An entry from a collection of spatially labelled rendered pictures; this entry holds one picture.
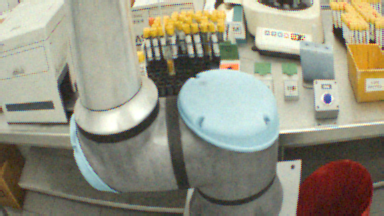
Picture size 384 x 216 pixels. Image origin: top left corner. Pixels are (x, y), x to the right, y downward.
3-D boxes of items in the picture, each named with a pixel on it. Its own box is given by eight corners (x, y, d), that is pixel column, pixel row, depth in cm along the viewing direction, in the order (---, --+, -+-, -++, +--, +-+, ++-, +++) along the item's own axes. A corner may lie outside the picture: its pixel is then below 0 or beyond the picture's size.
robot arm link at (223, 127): (281, 190, 65) (286, 118, 56) (183, 208, 65) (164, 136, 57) (273, 133, 74) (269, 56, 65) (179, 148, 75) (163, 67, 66)
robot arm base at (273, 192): (267, 242, 68) (271, 211, 62) (177, 233, 73) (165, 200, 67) (292, 177, 79) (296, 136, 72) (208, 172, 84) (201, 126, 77)
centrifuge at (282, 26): (242, 53, 125) (234, 13, 117) (258, 7, 146) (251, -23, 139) (324, 65, 117) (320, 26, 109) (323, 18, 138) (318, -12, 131)
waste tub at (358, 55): (356, 104, 102) (357, 70, 96) (346, 73, 112) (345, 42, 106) (390, 100, 100) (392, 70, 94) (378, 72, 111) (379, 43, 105)
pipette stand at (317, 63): (302, 87, 111) (299, 51, 105) (303, 70, 116) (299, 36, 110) (334, 90, 108) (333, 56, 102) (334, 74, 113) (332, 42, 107)
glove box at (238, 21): (204, 44, 130) (198, 14, 124) (213, 6, 149) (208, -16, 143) (253, 44, 128) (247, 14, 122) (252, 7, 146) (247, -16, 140)
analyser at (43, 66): (6, 124, 119) (-18, 45, 101) (33, 72, 140) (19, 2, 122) (76, 124, 113) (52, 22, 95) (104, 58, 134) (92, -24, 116)
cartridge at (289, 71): (284, 100, 108) (282, 74, 104) (283, 87, 112) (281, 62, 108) (299, 100, 107) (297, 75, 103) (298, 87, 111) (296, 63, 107)
